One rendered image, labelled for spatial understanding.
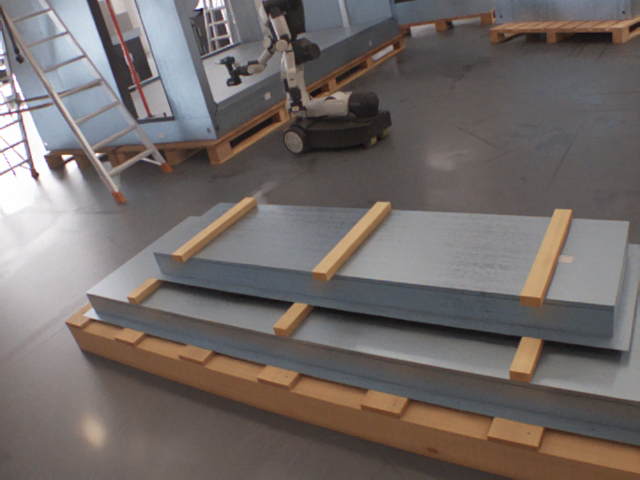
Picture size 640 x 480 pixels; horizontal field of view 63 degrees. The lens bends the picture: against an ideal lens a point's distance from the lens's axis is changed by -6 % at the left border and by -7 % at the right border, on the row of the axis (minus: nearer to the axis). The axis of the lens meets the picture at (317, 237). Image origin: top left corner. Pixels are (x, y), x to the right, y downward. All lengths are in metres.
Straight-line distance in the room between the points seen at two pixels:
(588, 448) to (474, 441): 0.27
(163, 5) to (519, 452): 3.76
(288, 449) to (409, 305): 0.56
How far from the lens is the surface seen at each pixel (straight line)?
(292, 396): 1.73
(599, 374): 1.45
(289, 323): 1.72
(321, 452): 1.69
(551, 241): 1.64
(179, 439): 1.92
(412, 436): 1.57
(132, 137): 5.16
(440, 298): 1.57
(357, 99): 3.83
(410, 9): 8.11
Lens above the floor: 1.25
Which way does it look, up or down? 27 degrees down
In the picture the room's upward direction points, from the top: 15 degrees counter-clockwise
